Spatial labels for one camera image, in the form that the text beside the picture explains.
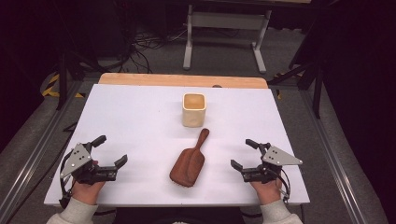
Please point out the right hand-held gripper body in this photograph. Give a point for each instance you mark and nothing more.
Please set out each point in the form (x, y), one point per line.
(278, 158)

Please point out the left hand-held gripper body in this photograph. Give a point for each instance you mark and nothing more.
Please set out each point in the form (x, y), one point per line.
(79, 159)

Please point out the person's left hand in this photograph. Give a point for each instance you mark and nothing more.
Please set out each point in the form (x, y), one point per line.
(86, 192)

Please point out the person's right hand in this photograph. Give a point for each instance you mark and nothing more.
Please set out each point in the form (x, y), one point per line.
(267, 192)

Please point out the white table board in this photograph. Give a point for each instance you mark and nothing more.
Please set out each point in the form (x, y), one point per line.
(140, 124)

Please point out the brown wooden scoop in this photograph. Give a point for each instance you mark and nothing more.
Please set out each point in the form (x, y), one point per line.
(188, 161)

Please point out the cream square cup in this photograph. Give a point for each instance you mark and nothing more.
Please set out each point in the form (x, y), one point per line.
(193, 115)

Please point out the black metal stand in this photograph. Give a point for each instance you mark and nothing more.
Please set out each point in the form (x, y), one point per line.
(62, 81)
(317, 93)

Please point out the yellow black hazard tape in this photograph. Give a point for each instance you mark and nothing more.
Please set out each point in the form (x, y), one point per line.
(52, 80)

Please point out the aluminium floor rail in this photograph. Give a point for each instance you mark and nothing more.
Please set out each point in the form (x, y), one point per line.
(337, 165)
(29, 165)

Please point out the white metal stand frame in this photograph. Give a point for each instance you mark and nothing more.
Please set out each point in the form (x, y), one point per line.
(227, 21)

